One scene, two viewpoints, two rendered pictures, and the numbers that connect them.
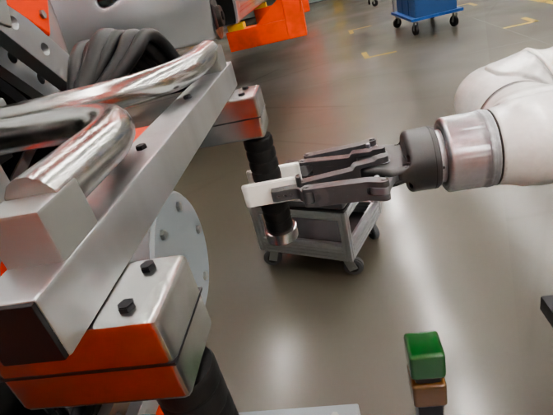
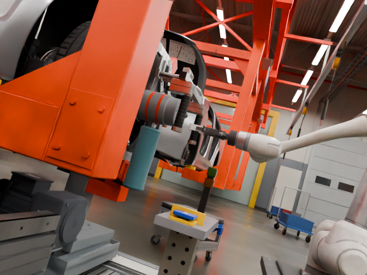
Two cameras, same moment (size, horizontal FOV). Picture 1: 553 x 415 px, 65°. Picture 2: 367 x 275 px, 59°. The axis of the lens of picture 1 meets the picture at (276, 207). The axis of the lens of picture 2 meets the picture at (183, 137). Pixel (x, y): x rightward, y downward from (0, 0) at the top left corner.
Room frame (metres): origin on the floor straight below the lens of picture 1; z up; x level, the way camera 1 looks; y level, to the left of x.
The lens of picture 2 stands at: (-1.10, -0.01, 0.61)
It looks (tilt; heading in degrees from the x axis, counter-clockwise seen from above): 6 degrees up; 2
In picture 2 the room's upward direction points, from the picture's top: 17 degrees clockwise
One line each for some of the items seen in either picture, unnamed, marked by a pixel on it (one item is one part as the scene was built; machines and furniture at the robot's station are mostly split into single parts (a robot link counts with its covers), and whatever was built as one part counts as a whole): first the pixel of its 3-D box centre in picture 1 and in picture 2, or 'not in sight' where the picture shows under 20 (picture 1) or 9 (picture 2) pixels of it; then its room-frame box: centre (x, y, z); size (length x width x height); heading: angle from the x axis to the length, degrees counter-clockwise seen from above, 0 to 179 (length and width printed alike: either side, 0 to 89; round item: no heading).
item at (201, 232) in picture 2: not in sight; (190, 221); (0.15, -0.08, 0.44); 0.43 x 0.17 x 0.03; 168
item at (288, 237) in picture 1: (269, 186); (195, 129); (0.50, 0.00, 0.83); 0.04 x 0.04 x 0.16
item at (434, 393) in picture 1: (426, 383); (208, 183); (0.35, -0.12, 0.59); 0.04 x 0.04 x 0.04; 78
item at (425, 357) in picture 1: (424, 355); (212, 172); (0.35, -0.12, 0.64); 0.04 x 0.04 x 0.04; 78
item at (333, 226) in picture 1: (319, 214); (188, 231); (1.52, -0.16, 0.17); 0.43 x 0.36 x 0.34; 54
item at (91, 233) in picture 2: not in sight; (75, 204); (0.42, 0.43, 0.32); 0.40 x 0.30 x 0.28; 168
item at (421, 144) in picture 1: (397, 163); (227, 136); (0.47, -0.16, 0.83); 0.09 x 0.08 x 0.07; 78
